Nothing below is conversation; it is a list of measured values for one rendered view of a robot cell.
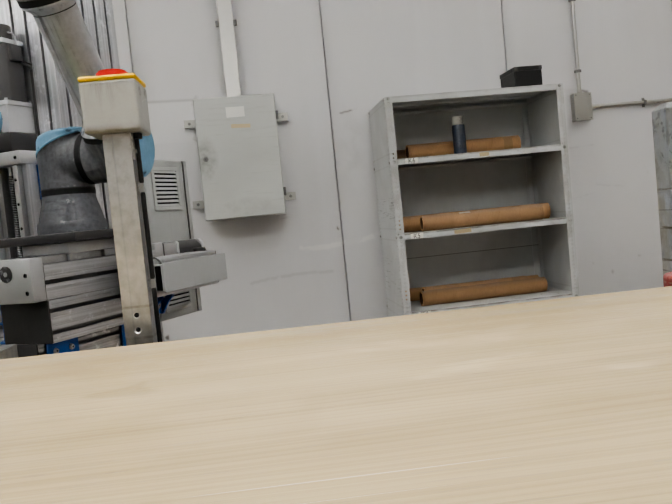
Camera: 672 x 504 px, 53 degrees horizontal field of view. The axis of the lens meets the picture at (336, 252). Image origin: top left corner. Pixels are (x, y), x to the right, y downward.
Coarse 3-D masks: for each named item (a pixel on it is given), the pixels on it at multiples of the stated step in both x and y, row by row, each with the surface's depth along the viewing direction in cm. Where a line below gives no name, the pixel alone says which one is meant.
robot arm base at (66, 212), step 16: (48, 192) 149; (64, 192) 149; (80, 192) 150; (48, 208) 149; (64, 208) 148; (80, 208) 149; (96, 208) 153; (48, 224) 148; (64, 224) 147; (80, 224) 148; (96, 224) 151
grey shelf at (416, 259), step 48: (432, 96) 323; (480, 96) 341; (528, 96) 358; (384, 144) 331; (528, 144) 375; (384, 192) 343; (432, 192) 369; (480, 192) 372; (528, 192) 376; (384, 240) 356; (432, 240) 370; (480, 240) 374; (528, 240) 377; (576, 288) 336
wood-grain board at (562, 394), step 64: (384, 320) 74; (448, 320) 70; (512, 320) 67; (576, 320) 64; (640, 320) 61; (0, 384) 60; (64, 384) 57; (128, 384) 55; (192, 384) 53; (256, 384) 51; (320, 384) 49; (384, 384) 47; (448, 384) 46; (512, 384) 44; (576, 384) 43; (640, 384) 41; (0, 448) 41; (64, 448) 40; (128, 448) 39; (192, 448) 37; (256, 448) 36; (320, 448) 35; (384, 448) 34; (448, 448) 34; (512, 448) 33; (576, 448) 32; (640, 448) 31
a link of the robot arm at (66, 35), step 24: (24, 0) 125; (48, 0) 125; (72, 0) 129; (48, 24) 129; (72, 24) 130; (48, 48) 134; (72, 48) 132; (72, 72) 135; (96, 72) 137; (72, 96) 139; (96, 144) 143; (144, 144) 148; (96, 168) 147; (144, 168) 149
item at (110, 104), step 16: (80, 80) 83; (96, 80) 84; (112, 80) 84; (128, 80) 84; (80, 96) 83; (96, 96) 83; (112, 96) 84; (128, 96) 84; (144, 96) 89; (96, 112) 84; (112, 112) 84; (128, 112) 84; (144, 112) 87; (96, 128) 84; (112, 128) 84; (128, 128) 84; (144, 128) 86
